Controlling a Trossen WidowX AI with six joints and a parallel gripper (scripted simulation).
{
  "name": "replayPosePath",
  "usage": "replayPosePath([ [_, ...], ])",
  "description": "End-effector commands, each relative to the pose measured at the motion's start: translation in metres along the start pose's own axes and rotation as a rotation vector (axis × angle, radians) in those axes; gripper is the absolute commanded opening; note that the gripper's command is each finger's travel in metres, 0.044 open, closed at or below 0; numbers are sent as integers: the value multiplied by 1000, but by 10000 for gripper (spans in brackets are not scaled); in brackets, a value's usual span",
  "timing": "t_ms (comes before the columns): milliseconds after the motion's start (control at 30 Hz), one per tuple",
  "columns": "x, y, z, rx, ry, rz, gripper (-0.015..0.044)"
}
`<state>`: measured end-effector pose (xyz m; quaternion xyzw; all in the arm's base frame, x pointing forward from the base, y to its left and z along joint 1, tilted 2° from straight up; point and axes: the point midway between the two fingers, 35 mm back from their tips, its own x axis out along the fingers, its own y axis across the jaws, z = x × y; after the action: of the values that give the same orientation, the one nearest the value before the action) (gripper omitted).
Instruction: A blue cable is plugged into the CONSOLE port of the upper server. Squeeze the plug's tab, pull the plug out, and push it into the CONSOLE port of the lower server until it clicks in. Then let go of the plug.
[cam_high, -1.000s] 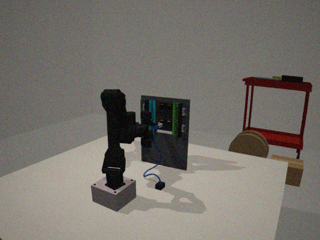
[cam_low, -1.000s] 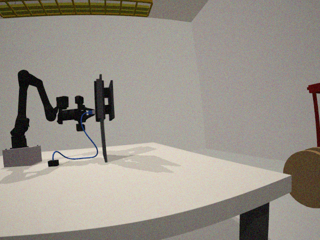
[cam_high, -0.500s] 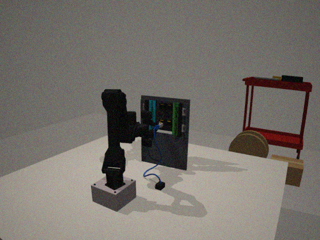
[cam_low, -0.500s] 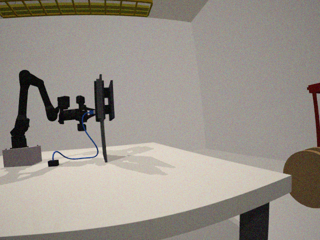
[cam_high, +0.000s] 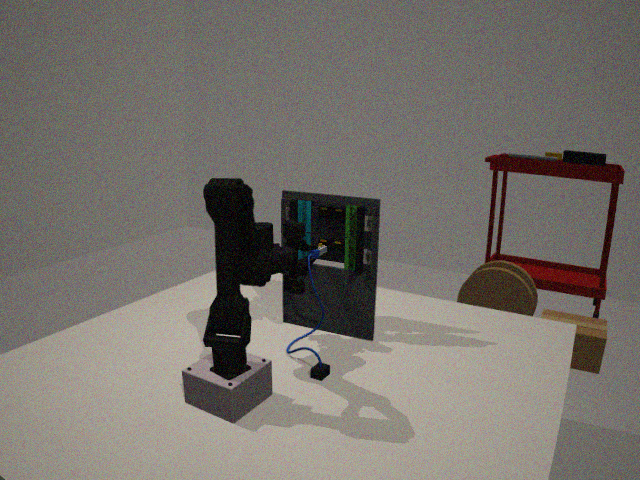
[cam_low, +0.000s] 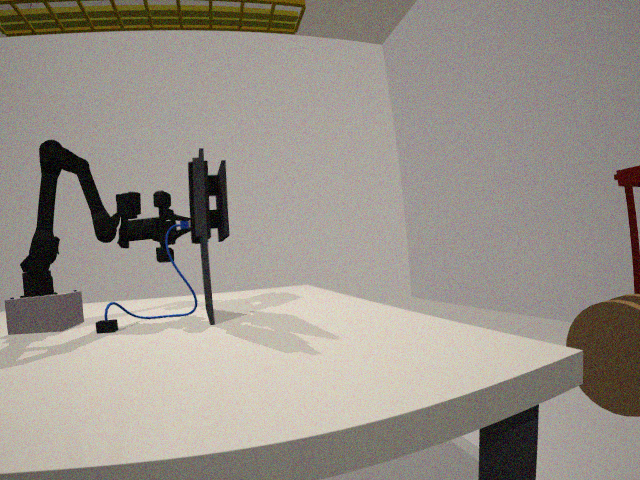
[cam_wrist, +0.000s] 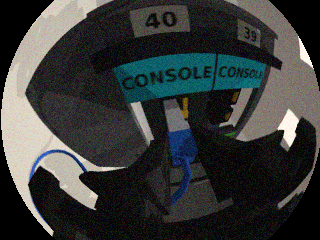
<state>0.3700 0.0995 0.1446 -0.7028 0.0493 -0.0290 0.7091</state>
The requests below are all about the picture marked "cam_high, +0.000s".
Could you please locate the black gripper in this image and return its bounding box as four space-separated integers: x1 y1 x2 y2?
271 220 318 295

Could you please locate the blue cable with plug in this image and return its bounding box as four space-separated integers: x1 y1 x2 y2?
287 243 327 368

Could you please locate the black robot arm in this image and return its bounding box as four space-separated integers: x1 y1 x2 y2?
203 178 281 380

